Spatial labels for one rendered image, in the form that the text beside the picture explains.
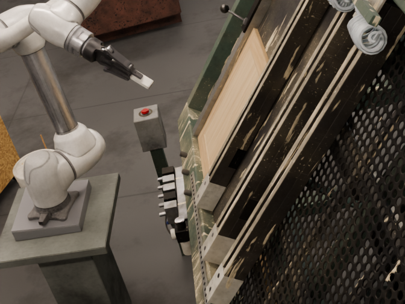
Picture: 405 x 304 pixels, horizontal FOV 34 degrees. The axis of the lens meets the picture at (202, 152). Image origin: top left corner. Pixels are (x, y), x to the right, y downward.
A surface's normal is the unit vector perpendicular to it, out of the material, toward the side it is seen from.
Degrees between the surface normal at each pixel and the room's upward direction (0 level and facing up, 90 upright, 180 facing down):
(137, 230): 0
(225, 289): 90
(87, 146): 78
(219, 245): 90
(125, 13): 90
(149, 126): 90
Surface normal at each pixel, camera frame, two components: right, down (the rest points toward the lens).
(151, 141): 0.08, 0.57
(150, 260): -0.20, -0.79
